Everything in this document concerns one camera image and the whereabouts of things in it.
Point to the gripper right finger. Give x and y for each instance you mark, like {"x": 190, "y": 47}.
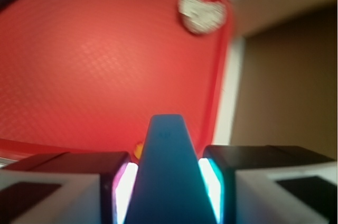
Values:
{"x": 270, "y": 184}

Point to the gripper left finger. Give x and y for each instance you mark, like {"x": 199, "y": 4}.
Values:
{"x": 67, "y": 188}

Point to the blue rectangular block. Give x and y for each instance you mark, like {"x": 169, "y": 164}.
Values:
{"x": 169, "y": 187}

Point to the yellow rubber duck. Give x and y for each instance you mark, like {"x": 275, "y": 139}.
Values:
{"x": 138, "y": 150}

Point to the red plastic tray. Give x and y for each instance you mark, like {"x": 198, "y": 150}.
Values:
{"x": 88, "y": 75}

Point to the crumpled white paper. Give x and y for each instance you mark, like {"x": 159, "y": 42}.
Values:
{"x": 202, "y": 17}

